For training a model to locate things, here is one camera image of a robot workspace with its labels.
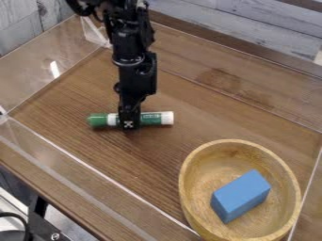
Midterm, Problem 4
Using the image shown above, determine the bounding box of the clear acrylic tray wall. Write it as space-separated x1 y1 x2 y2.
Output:
0 17 322 241

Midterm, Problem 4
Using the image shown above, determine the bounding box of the brown wooden bowl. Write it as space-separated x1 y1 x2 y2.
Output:
179 139 302 241

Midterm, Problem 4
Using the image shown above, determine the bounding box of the black metal table leg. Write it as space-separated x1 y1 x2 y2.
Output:
32 196 50 217

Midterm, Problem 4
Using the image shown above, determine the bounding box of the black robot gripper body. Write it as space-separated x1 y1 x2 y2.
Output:
114 52 158 108

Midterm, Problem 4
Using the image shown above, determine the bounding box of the black cable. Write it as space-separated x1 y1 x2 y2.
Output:
0 210 31 241

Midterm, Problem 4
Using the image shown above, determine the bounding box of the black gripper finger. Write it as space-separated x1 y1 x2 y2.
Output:
118 105 141 129

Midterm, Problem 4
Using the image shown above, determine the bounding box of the green Expo marker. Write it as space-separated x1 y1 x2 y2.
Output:
87 111 175 129

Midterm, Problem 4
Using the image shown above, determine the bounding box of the blue foam block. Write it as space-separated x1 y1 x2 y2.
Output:
210 169 272 223

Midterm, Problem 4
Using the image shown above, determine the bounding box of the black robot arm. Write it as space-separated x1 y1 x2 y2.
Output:
66 0 158 129

